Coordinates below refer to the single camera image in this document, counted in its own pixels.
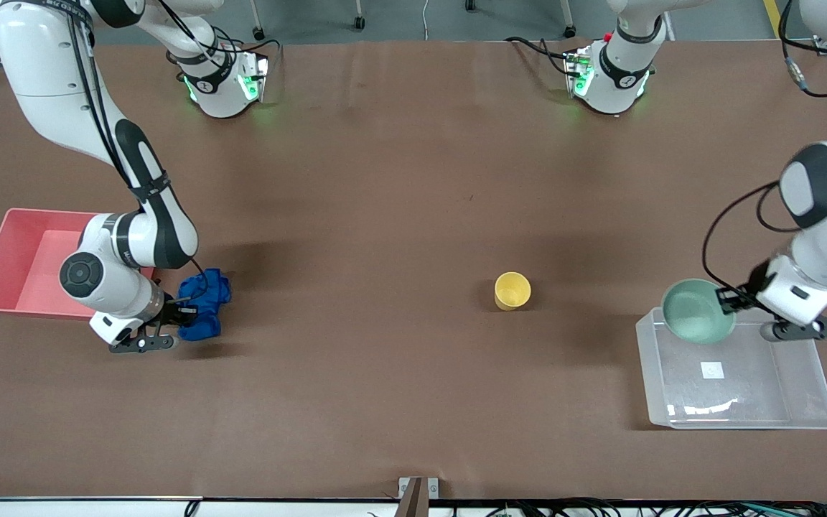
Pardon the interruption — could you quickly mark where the metal table edge bracket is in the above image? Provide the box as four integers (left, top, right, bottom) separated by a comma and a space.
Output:
398, 477, 440, 517

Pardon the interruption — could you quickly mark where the pink plastic bin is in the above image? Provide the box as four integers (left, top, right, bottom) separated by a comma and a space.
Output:
0, 208, 157, 321

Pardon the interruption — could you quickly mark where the rolling stand base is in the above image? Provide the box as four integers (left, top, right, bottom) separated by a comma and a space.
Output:
464, 0, 577, 39

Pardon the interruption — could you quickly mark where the light green bowl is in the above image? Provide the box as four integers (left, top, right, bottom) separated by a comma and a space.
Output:
661, 279, 737, 344

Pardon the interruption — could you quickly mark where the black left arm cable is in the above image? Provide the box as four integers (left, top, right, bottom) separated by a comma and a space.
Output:
701, 0, 827, 304

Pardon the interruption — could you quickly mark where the blue cloth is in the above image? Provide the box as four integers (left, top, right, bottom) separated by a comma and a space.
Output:
177, 269, 232, 341

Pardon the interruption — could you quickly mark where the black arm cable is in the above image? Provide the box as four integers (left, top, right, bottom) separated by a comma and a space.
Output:
701, 0, 827, 304
65, 0, 207, 282

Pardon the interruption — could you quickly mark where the yellow cup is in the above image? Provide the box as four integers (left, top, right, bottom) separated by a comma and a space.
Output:
494, 271, 532, 311

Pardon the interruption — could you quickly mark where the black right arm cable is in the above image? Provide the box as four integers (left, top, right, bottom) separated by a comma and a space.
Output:
65, 0, 207, 282

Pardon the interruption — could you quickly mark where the brown paper table cover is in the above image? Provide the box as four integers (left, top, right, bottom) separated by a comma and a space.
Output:
0, 37, 827, 501

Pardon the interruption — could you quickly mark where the black base power cable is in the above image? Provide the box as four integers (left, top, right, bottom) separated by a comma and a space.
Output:
505, 36, 574, 77

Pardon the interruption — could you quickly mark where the clear plastic box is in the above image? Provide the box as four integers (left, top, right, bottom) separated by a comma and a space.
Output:
635, 307, 827, 430

